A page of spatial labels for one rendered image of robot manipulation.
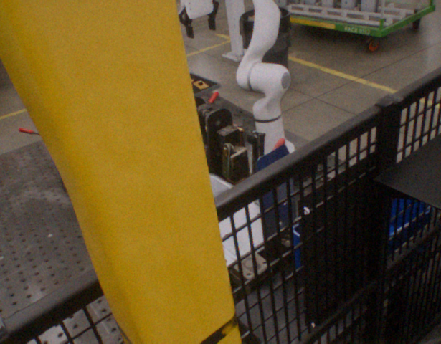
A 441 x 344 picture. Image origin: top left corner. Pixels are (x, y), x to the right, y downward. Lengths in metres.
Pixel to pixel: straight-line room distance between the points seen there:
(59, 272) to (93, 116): 1.60
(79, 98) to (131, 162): 0.06
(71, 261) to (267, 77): 1.06
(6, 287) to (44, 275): 0.13
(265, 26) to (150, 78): 1.53
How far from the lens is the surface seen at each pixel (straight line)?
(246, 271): 1.12
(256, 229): 1.32
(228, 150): 1.53
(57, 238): 2.03
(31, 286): 1.87
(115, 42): 0.28
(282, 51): 4.55
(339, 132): 0.65
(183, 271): 0.38
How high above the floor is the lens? 1.87
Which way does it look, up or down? 34 degrees down
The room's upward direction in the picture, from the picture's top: 10 degrees counter-clockwise
